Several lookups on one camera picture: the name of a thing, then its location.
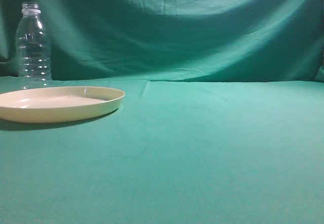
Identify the cream plastic plate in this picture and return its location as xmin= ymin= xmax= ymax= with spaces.
xmin=1 ymin=86 xmax=126 ymax=123

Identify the green cloth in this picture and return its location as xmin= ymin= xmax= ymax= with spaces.
xmin=1 ymin=0 xmax=323 ymax=223

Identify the clear plastic bottle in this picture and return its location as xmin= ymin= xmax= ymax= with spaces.
xmin=15 ymin=2 xmax=52 ymax=89

